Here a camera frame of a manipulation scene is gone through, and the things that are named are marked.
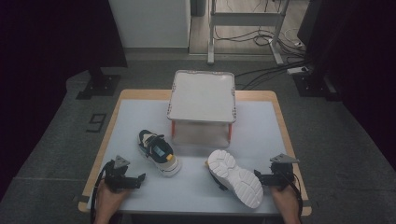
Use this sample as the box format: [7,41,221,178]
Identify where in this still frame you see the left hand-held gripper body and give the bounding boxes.
[104,154,131,191]

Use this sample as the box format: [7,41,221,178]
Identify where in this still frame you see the navy beige sneaker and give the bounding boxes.
[137,129,182,177]
[205,149,264,209]

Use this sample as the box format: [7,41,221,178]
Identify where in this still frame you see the person's left hand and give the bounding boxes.
[96,183,130,216]

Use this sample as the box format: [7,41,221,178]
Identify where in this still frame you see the white power strip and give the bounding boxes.
[286,65,309,76]

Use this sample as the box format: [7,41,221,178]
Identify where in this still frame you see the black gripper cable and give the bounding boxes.
[90,160,115,224]
[281,171,304,223]

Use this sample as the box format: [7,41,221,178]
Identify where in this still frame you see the dark grey bin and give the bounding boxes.
[190,0,207,18]

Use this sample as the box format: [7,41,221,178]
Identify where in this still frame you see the tangled floor cables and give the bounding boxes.
[214,26,307,60]

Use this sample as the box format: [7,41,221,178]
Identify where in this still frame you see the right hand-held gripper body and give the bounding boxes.
[269,153,301,191]

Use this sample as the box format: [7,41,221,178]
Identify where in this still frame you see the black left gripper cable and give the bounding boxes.
[90,160,115,224]

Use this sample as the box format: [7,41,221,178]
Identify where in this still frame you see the person's right hand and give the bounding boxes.
[270,186,301,216]

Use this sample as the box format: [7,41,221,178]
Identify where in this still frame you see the wooden table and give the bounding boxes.
[78,89,313,217]

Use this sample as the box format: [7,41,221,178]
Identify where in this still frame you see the dark curtain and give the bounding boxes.
[296,0,396,171]
[0,0,128,200]

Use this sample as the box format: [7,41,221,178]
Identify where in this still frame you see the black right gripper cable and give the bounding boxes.
[281,171,304,223]

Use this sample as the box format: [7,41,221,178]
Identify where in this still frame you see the white metal desk frame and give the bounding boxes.
[206,0,290,66]

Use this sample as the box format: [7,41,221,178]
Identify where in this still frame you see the black floor cable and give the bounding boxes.
[234,59,312,91]

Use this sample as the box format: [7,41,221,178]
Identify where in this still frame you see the black stand base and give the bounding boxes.
[76,66,121,101]
[292,72,341,103]

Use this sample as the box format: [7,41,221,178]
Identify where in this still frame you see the white cabinet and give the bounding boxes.
[108,0,191,49]

